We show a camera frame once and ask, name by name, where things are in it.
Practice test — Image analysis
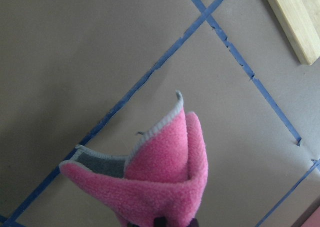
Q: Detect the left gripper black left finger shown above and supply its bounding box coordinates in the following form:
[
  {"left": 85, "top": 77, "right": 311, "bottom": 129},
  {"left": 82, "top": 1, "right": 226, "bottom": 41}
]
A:
[{"left": 153, "top": 216, "right": 167, "bottom": 227}]

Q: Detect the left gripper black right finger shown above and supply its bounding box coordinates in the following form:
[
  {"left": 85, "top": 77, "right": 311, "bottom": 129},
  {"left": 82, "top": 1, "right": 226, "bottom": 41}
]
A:
[{"left": 189, "top": 218, "right": 199, "bottom": 227}]

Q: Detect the pink microfiber cloth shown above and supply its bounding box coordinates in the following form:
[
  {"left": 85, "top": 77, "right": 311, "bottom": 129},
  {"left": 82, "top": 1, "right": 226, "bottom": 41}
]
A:
[{"left": 59, "top": 92, "right": 208, "bottom": 227}]

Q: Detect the pink plastic bin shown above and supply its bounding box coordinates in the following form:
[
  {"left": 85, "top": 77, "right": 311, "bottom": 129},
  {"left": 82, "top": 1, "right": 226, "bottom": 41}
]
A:
[{"left": 291, "top": 204, "right": 320, "bottom": 227}]

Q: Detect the bamboo cutting board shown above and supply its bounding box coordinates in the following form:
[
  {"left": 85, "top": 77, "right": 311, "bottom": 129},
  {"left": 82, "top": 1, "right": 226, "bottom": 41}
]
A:
[{"left": 267, "top": 0, "right": 320, "bottom": 66}]

